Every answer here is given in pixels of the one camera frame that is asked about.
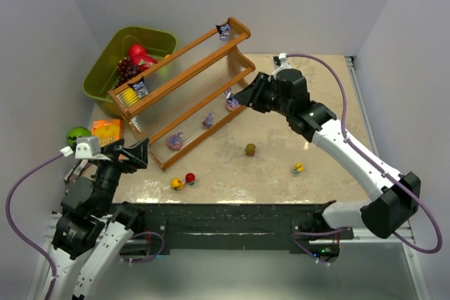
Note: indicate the green plastic lime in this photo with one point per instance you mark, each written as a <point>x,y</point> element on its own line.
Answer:
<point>163,73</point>

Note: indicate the yellow duck toy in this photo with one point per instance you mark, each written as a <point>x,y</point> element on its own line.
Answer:
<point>177,184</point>

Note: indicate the orange snack box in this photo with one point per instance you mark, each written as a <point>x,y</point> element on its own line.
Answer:
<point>107,131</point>

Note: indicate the green plastic bin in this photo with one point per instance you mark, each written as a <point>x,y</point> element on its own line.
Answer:
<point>103,76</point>

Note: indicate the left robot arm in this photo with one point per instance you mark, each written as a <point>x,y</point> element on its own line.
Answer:
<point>90,231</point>

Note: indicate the black figure toy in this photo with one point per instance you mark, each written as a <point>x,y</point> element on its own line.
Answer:
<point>224,30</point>

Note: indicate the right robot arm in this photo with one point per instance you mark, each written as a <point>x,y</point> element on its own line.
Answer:
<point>394,196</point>

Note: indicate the red heart toy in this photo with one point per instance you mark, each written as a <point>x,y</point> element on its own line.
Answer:
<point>190,179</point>

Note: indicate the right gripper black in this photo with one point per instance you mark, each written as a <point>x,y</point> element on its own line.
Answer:
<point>262,90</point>

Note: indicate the purple bunny pink base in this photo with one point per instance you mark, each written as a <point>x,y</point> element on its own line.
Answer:
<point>231,102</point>

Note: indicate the yellow plastic lemon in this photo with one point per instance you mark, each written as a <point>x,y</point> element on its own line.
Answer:
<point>129,97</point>

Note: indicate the red dragon fruit toy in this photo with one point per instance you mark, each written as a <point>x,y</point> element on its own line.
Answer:
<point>139,57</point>

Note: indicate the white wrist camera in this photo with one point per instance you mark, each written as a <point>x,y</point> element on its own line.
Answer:
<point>85,148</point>
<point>281,62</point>

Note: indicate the brown object by left arm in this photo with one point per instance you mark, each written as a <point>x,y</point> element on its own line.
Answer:
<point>76,171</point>

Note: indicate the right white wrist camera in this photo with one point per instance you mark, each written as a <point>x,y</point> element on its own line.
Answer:
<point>281,62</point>

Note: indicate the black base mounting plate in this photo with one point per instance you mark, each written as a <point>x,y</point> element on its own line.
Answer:
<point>156,229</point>

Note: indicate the brown round toy figure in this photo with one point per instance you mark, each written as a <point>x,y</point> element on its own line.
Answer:
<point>250,149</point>

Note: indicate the yellow blue small duck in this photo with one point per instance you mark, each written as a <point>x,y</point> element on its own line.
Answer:
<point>298,168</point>

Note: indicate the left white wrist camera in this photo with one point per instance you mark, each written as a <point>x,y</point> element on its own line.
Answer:
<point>85,148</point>

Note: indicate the green watermelon ball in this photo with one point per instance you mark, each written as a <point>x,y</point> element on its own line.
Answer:
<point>74,134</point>

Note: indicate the black-headed purple striped figure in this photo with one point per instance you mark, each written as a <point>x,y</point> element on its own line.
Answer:
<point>139,88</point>

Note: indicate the purple figure pink donut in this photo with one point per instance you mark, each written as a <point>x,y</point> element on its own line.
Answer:
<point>175,141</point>

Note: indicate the purple bunny red bow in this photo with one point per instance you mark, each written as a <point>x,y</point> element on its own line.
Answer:
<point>208,121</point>

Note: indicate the dark purple grape bunch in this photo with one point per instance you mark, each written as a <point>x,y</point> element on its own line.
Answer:
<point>126,71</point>

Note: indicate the orange three-tier ribbed shelf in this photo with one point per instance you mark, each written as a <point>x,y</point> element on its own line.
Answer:
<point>199,75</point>

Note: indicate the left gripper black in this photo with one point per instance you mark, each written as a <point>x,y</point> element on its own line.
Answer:
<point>123,154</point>

